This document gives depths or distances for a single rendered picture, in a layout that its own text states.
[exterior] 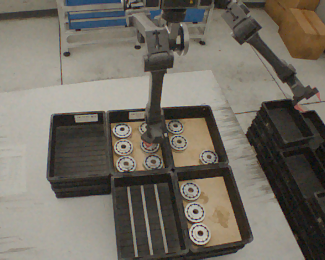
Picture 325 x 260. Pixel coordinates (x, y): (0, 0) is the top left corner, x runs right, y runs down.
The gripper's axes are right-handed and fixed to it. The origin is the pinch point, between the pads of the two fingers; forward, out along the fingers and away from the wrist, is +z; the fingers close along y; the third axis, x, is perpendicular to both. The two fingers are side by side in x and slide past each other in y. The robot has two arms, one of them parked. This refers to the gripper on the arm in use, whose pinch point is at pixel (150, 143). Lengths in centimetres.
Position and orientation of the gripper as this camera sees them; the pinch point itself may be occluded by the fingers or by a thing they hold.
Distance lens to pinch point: 155.4
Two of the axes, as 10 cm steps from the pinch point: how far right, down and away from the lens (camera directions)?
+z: -1.2, 5.8, 8.1
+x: -8.0, -5.4, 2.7
